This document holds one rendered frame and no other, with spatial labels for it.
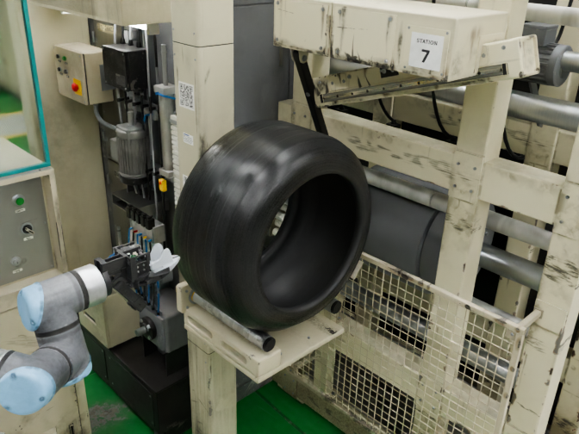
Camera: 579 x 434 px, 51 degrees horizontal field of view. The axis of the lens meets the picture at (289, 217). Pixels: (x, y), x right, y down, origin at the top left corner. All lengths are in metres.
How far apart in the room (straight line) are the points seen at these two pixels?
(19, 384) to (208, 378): 1.08
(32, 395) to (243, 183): 0.65
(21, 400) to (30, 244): 0.93
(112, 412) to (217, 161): 1.62
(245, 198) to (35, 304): 0.52
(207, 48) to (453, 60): 0.67
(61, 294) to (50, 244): 0.80
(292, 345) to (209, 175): 0.62
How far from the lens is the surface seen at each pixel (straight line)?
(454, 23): 1.48
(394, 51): 1.57
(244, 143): 1.58
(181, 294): 1.91
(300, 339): 1.91
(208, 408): 2.32
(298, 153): 1.53
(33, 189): 2.04
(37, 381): 1.23
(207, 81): 1.75
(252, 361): 1.75
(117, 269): 1.40
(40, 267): 2.15
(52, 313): 1.34
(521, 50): 1.58
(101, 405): 2.96
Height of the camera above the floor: 1.95
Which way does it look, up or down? 25 degrees down
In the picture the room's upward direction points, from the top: 2 degrees clockwise
